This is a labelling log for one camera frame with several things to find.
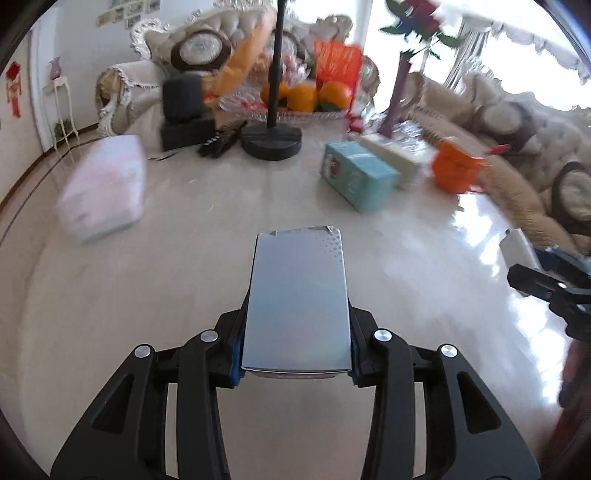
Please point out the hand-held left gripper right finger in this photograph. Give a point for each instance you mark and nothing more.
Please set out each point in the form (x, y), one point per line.
(358, 364)

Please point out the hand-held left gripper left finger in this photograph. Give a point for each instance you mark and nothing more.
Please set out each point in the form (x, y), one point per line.
(237, 364)

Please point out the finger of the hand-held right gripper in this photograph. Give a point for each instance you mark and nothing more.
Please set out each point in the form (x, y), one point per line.
(535, 279)
(561, 261)

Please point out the small white box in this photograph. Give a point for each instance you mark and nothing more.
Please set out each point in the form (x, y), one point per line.
(519, 249)

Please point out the silver holographic box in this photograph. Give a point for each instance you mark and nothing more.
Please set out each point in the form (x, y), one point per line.
(295, 300)

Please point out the round tufted cushion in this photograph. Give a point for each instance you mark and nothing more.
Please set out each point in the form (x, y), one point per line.
(575, 198)
(292, 44)
(505, 124)
(201, 48)

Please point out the beige sofa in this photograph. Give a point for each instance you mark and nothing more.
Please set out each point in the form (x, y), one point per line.
(508, 184)

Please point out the red ribbon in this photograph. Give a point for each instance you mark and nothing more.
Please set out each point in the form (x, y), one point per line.
(497, 150)

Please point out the orange cup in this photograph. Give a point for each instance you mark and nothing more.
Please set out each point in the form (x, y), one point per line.
(457, 168)

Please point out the small teal box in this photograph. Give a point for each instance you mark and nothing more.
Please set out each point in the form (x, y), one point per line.
(364, 180)

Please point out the white cream box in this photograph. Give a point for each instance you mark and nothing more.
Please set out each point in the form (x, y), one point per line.
(397, 154)

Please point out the thin dark stick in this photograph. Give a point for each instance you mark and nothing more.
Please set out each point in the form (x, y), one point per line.
(166, 157)

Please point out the white tissue pack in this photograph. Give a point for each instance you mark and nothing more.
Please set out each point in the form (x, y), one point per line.
(104, 189)

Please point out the black phone stand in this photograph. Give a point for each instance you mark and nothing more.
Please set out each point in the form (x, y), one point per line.
(272, 143)

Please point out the small black device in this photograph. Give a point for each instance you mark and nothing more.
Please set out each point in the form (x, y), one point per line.
(221, 141)

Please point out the purple flower vase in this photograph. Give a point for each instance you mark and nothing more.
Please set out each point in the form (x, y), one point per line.
(397, 97)

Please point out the lace curtain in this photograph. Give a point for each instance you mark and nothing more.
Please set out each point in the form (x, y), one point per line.
(531, 32)

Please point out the black flat box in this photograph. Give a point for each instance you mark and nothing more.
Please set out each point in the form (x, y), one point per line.
(184, 134)

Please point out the clear fruit tray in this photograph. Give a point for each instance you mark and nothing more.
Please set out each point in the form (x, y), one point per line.
(240, 105)

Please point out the orange fruit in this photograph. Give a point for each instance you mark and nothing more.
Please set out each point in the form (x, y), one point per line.
(268, 94)
(302, 98)
(336, 94)

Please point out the black cylinder speaker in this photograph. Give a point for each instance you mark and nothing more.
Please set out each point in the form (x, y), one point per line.
(182, 99)

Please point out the red artificial flowers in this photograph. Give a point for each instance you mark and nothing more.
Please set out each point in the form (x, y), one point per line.
(415, 14)

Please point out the ornate white sofa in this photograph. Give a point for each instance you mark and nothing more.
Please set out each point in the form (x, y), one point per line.
(134, 92)

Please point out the orange-red printed bag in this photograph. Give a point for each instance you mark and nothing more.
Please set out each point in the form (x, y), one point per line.
(339, 60)

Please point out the white side table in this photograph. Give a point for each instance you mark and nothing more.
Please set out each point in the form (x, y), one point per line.
(60, 92)

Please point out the small purple vase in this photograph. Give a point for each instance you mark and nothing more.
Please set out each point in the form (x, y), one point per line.
(56, 68)

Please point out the red hanging wall decoration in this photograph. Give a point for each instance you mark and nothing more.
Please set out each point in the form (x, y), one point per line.
(14, 87)

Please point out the wall photo frames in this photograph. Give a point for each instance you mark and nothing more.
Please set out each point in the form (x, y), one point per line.
(129, 11)

